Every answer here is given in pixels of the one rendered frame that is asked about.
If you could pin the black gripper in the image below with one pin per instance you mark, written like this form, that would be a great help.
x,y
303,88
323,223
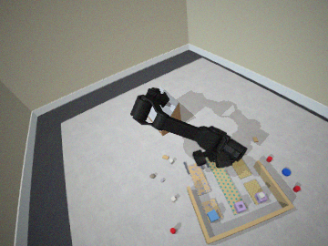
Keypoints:
x,y
199,157

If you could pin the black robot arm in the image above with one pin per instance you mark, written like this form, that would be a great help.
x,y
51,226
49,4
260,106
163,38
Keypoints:
x,y
227,150

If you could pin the blue disc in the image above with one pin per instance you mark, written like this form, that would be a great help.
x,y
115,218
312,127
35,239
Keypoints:
x,y
286,172

